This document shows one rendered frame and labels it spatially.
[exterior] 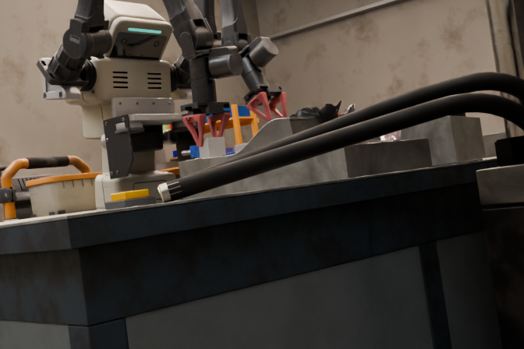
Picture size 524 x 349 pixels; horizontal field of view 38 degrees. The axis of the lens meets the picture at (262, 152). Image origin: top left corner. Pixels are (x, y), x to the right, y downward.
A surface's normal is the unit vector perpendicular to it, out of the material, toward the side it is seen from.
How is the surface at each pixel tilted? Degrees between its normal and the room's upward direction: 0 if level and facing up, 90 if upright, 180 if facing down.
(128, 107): 90
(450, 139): 90
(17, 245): 90
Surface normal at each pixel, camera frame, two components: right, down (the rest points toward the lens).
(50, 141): 0.75, -0.14
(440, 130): -0.50, 0.03
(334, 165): -0.73, 0.07
